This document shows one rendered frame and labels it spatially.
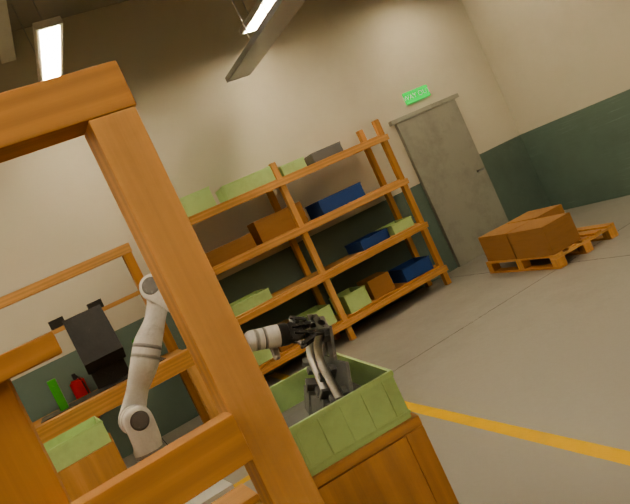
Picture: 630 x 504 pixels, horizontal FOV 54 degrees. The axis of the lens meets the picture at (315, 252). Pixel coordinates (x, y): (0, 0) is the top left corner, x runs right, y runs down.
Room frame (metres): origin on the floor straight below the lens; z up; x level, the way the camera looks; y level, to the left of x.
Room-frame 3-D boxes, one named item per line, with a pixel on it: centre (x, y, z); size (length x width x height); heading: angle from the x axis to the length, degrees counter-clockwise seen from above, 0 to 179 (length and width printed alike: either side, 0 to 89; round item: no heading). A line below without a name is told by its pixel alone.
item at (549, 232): (6.61, -2.30, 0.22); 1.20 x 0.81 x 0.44; 18
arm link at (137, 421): (1.91, 0.73, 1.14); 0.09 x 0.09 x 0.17; 34
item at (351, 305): (7.15, 0.10, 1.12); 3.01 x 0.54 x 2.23; 113
